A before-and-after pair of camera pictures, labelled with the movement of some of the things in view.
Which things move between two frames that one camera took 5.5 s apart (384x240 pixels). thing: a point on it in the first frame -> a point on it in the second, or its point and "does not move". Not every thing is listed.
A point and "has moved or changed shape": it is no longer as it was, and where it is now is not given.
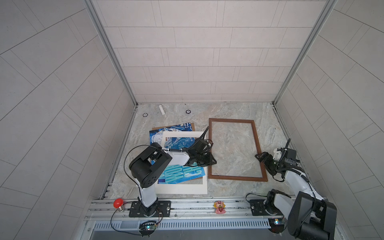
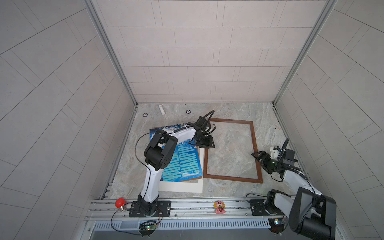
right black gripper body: x=272 y=165 does not move
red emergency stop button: x=118 y=203 does not move
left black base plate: x=164 y=210 does not move
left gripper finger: x=206 y=159 -> x=207 y=142
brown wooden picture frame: x=264 y=178 has moved or changed shape
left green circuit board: x=147 y=227 does not move
